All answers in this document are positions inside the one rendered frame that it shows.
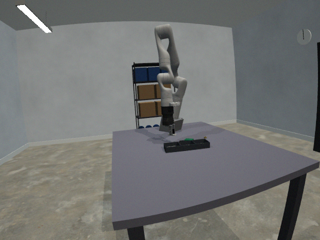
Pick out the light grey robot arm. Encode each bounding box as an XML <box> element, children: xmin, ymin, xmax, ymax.
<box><xmin>154</xmin><ymin>24</ymin><xmax>187</xmax><ymax>120</ymax></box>

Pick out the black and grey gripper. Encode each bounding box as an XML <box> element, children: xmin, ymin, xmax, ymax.
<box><xmin>161</xmin><ymin>98</ymin><xmax>180</xmax><ymax>136</ymax></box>

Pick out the dark grey rack of bins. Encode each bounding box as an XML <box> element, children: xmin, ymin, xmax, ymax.
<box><xmin>164</xmin><ymin>138</ymin><xmax>210</xmax><ymax>153</ymax></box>

